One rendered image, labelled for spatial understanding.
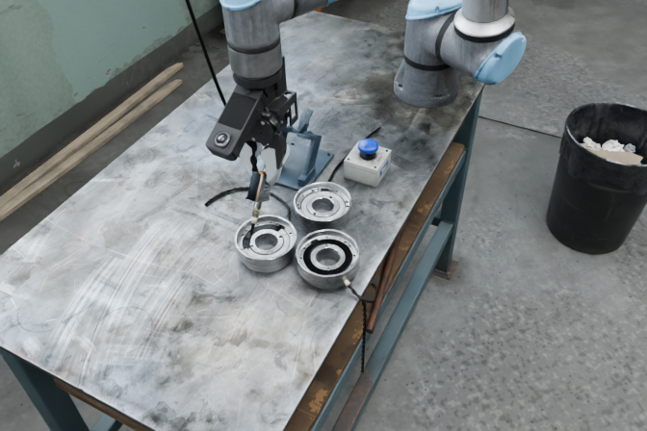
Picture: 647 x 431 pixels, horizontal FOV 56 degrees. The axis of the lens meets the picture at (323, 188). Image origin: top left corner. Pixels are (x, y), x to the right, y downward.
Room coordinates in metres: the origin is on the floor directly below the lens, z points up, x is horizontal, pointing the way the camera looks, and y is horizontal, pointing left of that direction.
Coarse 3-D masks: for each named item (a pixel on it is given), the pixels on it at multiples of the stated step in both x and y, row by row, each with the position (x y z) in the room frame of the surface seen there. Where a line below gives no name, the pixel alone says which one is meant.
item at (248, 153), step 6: (246, 144) 0.76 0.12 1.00; (252, 144) 0.77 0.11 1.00; (258, 144) 0.80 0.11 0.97; (246, 150) 0.76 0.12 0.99; (252, 150) 0.76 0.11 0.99; (258, 150) 0.80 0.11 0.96; (240, 156) 0.77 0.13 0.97; (246, 156) 0.76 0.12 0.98; (252, 156) 0.77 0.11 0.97; (246, 162) 0.76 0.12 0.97; (252, 162) 0.76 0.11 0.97; (246, 168) 0.77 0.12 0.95; (252, 168) 0.76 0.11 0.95
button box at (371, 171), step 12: (348, 156) 0.92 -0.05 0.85; (360, 156) 0.92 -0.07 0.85; (372, 156) 0.91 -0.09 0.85; (384, 156) 0.92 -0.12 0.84; (348, 168) 0.90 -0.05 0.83; (360, 168) 0.89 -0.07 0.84; (372, 168) 0.88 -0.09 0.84; (384, 168) 0.91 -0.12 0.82; (360, 180) 0.89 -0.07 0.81; (372, 180) 0.88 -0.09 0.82
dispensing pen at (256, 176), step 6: (264, 168) 0.77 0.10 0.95; (252, 174) 0.75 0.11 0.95; (258, 174) 0.75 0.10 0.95; (252, 180) 0.75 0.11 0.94; (258, 180) 0.74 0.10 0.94; (252, 186) 0.74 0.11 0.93; (258, 186) 0.74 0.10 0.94; (252, 192) 0.73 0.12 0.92; (246, 198) 0.73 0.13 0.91; (252, 198) 0.73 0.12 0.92; (258, 204) 0.73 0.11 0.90; (252, 210) 0.73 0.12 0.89; (258, 210) 0.73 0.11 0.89; (252, 216) 0.72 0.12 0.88; (258, 216) 0.73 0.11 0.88; (252, 222) 0.72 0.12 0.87; (252, 228) 0.71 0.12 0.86
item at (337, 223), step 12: (300, 192) 0.83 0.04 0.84; (312, 192) 0.84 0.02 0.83; (336, 192) 0.83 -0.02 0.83; (348, 192) 0.82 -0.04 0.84; (300, 204) 0.81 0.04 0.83; (312, 204) 0.81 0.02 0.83; (324, 204) 0.82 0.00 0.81; (336, 204) 0.80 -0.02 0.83; (348, 204) 0.80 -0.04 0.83; (300, 216) 0.77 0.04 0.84; (324, 216) 0.77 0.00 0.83; (348, 216) 0.77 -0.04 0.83; (312, 228) 0.75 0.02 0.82; (324, 228) 0.75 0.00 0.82; (336, 228) 0.75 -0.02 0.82
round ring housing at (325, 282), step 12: (312, 240) 0.72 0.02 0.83; (348, 240) 0.71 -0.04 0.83; (300, 252) 0.69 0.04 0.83; (312, 252) 0.69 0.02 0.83; (324, 252) 0.70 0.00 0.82; (336, 252) 0.69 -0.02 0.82; (300, 264) 0.65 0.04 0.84; (336, 264) 0.66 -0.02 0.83; (312, 276) 0.63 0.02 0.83; (324, 276) 0.63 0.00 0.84; (336, 276) 0.63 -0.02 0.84; (348, 276) 0.64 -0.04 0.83; (324, 288) 0.63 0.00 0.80; (336, 288) 0.63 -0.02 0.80
